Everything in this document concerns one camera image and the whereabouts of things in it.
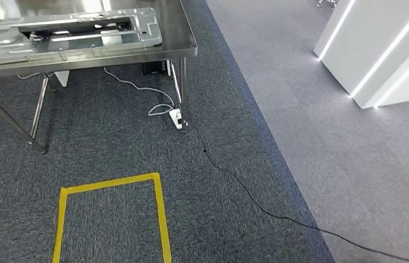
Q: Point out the steel workbench table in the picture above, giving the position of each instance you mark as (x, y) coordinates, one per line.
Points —
(175, 29)

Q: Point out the yellow floor tape square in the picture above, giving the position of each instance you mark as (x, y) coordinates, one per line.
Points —
(117, 181)

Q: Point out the white lit partition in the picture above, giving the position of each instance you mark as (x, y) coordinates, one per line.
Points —
(371, 54)

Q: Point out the white power strip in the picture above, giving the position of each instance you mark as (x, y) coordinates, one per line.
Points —
(176, 118)

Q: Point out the silver stamped metal fixture plate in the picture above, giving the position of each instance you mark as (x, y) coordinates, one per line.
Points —
(146, 32)

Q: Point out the small black box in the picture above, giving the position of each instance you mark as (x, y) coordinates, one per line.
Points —
(155, 67)

